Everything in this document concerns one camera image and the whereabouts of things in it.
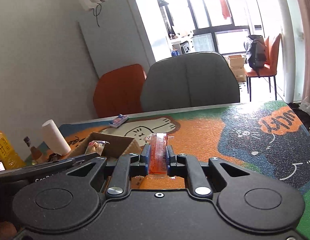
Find beige nut snack packet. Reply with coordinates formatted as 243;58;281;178
85;140;109;156

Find small blue pink tissue pack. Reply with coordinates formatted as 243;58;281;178
109;114;129;128

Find white paper towel roll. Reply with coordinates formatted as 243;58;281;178
41;119;71;156

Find grey upholstered chair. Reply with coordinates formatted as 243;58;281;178
140;52;240;112

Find orange chair by wall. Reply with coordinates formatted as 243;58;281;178
93;64;146;118

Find person left hand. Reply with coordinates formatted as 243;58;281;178
0;222;17;239

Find cardboard box on floor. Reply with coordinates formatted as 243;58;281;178
226;54;246;82

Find colourful cat table mat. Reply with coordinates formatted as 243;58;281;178
59;101;310;239

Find yellow oil bottle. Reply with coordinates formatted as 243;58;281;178
0;131;26;170

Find dark glass bottle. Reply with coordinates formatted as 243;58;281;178
24;137;46;164

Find orange chair by window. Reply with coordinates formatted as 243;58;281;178
244;34;282;101

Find hanging orange garment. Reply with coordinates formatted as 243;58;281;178
220;0;231;20

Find open cardboard box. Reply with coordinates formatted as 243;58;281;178
66;132;142;159

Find orange transparent snack packet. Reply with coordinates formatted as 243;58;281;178
145;133;170;176

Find black clothes on floor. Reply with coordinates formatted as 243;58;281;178
288;103;310;131

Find black grey backpack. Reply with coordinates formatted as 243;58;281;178
244;35;266;77

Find white refrigerator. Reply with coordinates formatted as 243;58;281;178
79;0;171;77

